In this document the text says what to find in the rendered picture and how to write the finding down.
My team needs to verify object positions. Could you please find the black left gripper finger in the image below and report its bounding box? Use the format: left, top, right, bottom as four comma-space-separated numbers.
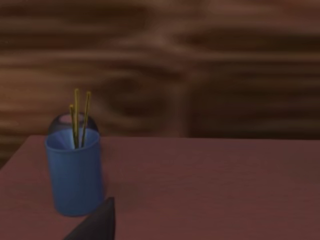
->
62, 196, 117, 240

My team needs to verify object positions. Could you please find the blue pen holder cup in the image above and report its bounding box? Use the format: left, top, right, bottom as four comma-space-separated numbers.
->
44, 128, 105, 217

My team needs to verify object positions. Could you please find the yellow pencil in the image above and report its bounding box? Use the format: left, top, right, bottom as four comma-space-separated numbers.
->
79, 91, 92, 148
73, 88, 80, 149

